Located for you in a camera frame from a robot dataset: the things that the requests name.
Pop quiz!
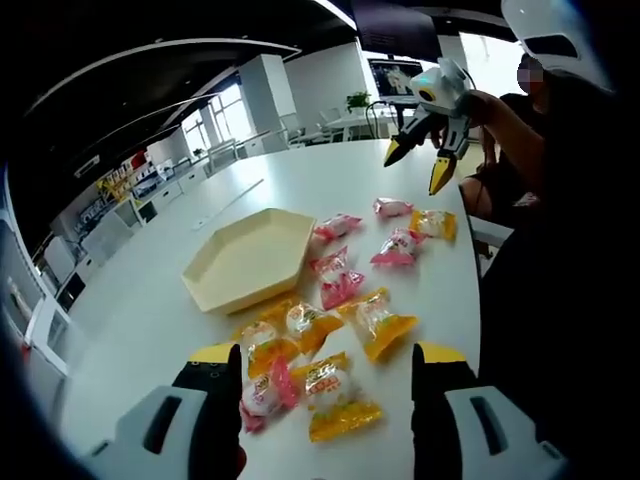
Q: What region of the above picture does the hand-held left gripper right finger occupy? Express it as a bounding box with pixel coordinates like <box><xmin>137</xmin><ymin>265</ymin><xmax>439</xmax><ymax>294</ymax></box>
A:
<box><xmin>410</xmin><ymin>341</ymin><xmax>571</xmax><ymax>480</ymax></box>

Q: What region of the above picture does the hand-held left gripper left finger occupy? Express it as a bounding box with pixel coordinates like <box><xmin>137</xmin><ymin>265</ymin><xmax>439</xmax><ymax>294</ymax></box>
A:
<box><xmin>82</xmin><ymin>342</ymin><xmax>247</xmax><ymax>480</ymax></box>

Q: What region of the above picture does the marshmallows group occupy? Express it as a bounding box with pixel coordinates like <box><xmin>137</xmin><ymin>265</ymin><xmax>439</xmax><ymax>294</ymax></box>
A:
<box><xmin>239</xmin><ymin>196</ymin><xmax>459</xmax><ymax>444</ymax></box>

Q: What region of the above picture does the cream hexagonal bowl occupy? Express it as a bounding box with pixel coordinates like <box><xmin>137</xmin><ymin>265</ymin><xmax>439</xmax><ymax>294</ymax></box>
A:
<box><xmin>180</xmin><ymin>207</ymin><xmax>317</xmax><ymax>316</ymax></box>

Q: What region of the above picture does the person's right hand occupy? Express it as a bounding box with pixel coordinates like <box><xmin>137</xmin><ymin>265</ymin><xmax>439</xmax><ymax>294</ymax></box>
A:
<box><xmin>429</xmin><ymin>91</ymin><xmax>501</xmax><ymax>148</ymax></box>

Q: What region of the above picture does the person's bare leg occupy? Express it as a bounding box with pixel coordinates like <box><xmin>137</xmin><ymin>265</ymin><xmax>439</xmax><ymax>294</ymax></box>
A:
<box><xmin>458</xmin><ymin>172</ymin><xmax>501</xmax><ymax>219</ymax></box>

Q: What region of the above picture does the computer monitor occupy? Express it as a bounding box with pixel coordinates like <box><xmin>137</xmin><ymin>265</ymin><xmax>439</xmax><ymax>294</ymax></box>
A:
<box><xmin>367</xmin><ymin>57</ymin><xmax>424</xmax><ymax>105</ymax></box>

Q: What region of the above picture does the green potted plant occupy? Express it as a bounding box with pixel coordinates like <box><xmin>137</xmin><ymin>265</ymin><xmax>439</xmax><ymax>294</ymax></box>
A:
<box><xmin>345</xmin><ymin>90</ymin><xmax>373</xmax><ymax>115</ymax></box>

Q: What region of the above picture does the large dark hanging screen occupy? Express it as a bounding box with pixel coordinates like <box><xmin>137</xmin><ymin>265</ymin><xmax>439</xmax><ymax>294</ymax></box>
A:
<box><xmin>349</xmin><ymin>0</ymin><xmax>442</xmax><ymax>57</ymax></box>

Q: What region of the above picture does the white chair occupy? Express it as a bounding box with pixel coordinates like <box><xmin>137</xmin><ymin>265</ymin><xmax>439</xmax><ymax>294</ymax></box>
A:
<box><xmin>469</xmin><ymin>215</ymin><xmax>514</xmax><ymax>279</ymax></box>

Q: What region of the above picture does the white table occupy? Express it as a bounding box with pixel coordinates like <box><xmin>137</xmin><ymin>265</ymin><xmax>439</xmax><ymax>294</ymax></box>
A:
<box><xmin>59</xmin><ymin>137</ymin><xmax>484</xmax><ymax>480</ymax></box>

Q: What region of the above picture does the white worn head device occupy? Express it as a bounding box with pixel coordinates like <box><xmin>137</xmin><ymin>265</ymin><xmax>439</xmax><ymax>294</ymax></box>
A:
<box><xmin>499</xmin><ymin>0</ymin><xmax>617</xmax><ymax>92</ymax></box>

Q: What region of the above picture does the white square pillar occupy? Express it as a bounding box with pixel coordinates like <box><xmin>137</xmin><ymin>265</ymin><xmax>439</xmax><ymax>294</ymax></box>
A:
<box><xmin>236</xmin><ymin>53</ymin><xmax>297</xmax><ymax>149</ymax></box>

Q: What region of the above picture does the person in dark clothes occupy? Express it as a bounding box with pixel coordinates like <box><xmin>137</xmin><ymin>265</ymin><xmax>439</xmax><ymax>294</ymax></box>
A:
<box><xmin>479</xmin><ymin>69</ymin><xmax>640</xmax><ymax>480</ymax></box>

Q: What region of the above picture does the low white cabinet row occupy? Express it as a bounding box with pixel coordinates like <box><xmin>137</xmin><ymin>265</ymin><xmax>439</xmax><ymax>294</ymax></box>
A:
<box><xmin>113</xmin><ymin>158</ymin><xmax>214</xmax><ymax>227</ymax></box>

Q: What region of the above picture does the ceiling air vent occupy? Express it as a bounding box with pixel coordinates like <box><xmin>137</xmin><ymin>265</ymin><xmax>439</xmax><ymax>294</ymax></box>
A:
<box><xmin>73</xmin><ymin>156</ymin><xmax>102</xmax><ymax>180</ymax></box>

